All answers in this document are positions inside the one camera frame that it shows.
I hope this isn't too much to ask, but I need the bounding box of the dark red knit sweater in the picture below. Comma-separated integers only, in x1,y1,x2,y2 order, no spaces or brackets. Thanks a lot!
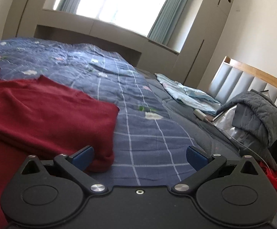
0,76,119,228

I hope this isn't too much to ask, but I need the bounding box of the teal right window curtain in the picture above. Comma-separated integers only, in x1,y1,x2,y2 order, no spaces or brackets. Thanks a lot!
147,0,188,46

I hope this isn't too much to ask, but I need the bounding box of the beige right wardrobe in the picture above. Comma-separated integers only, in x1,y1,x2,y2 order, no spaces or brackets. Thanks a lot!
168,0,234,87

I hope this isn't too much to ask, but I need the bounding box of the silver plastic bag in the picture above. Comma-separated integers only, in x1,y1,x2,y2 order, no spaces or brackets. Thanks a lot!
211,104,264,149

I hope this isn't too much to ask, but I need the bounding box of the grey quilted jacket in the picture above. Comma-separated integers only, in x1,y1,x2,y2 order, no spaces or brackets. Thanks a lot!
216,90,277,170

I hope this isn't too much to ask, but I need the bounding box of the white charger adapter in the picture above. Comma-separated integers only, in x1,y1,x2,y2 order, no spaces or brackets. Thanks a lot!
193,109,208,122

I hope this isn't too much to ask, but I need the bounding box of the dark grey mattress sheet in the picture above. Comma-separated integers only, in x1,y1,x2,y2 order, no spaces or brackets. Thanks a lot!
136,68,242,160

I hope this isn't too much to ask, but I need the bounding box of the padded grey wooden headboard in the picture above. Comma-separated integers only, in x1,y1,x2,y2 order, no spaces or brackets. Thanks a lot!
207,56,277,106

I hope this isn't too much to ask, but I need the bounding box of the beige window bench cabinet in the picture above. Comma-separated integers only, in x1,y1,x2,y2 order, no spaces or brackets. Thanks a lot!
34,9,179,69

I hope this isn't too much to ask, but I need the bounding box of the blue plaid floral quilt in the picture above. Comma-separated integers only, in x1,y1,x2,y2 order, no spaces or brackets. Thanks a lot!
0,38,195,186

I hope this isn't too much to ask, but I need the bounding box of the white charging cable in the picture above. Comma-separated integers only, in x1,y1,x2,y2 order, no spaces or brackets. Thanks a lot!
212,123,277,184

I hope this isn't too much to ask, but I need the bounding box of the light blue floral pillow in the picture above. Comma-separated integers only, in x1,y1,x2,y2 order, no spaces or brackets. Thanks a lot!
155,73,221,116

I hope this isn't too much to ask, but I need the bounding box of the beige left wardrobe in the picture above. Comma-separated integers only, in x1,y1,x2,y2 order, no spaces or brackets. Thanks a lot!
2,0,46,40

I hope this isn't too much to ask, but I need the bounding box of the beige wardrobe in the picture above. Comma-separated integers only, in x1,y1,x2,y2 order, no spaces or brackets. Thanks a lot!
168,0,234,87
2,0,46,40

